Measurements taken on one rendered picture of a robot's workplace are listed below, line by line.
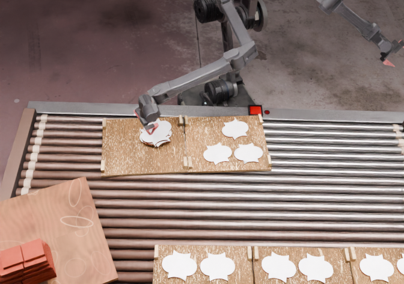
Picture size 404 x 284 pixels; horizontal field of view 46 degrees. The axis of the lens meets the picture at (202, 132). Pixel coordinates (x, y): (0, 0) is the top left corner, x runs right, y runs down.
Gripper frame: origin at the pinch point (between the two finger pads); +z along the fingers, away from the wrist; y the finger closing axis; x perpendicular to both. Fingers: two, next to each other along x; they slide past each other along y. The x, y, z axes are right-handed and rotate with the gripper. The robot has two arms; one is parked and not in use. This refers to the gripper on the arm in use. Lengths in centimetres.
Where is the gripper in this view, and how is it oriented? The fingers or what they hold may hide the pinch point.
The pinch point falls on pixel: (146, 126)
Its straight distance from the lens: 229.1
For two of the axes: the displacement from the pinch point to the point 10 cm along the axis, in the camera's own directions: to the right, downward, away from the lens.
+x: 8.6, -3.6, 3.5
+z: -0.5, 6.3, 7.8
